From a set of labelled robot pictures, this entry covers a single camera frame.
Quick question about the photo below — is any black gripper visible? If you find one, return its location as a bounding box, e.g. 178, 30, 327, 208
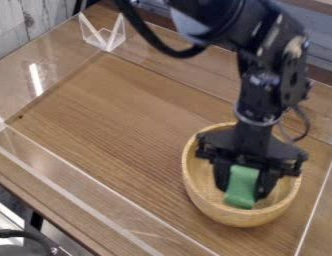
196, 117, 309, 200

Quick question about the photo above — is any green rectangular block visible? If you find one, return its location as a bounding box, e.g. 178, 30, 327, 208
224, 165, 260, 210

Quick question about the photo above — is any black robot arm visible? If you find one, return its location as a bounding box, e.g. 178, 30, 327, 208
114, 0, 312, 203

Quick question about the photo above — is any wooden brown bowl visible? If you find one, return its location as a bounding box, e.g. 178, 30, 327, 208
182, 122, 302, 228

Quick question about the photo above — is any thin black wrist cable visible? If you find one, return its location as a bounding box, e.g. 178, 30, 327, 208
277, 105, 312, 143

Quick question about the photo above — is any black table frame bracket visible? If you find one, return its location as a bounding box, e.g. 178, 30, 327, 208
25, 210, 87, 256

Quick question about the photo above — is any clear acrylic corner bracket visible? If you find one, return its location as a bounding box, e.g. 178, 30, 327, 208
78, 13, 126, 52

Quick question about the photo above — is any black cable lower left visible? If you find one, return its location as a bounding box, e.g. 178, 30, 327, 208
0, 229, 53, 256

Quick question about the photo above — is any clear acrylic enclosure wall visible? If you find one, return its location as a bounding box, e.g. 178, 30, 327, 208
0, 12, 332, 256

